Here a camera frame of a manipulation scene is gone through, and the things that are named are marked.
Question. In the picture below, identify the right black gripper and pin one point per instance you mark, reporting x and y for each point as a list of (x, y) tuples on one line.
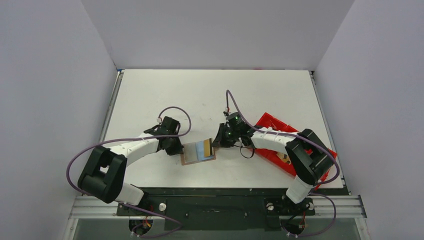
[(218, 141)]

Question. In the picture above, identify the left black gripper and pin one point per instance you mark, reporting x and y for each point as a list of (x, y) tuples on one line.
[(175, 146)]

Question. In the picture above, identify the tan striped credit card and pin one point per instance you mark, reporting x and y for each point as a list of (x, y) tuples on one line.
[(208, 150)]

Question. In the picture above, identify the brown leather card holder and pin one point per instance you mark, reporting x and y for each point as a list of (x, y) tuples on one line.
[(193, 153)]

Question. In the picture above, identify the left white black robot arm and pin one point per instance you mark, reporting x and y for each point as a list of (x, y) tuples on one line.
[(104, 173)]

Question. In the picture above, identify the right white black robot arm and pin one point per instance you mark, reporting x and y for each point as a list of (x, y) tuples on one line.
[(309, 157)]

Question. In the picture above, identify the tan cards in tray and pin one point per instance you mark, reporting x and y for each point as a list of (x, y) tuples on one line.
[(284, 158)]

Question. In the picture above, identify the red plastic compartment tray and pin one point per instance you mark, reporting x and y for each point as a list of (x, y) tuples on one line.
[(269, 121)]

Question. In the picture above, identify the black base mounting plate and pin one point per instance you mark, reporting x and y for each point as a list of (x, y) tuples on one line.
[(215, 209)]

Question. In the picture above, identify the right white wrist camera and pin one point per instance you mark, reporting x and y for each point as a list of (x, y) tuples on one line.
[(227, 112)]

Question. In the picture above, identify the aluminium frame rail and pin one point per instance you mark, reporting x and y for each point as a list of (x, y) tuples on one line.
[(347, 206)]

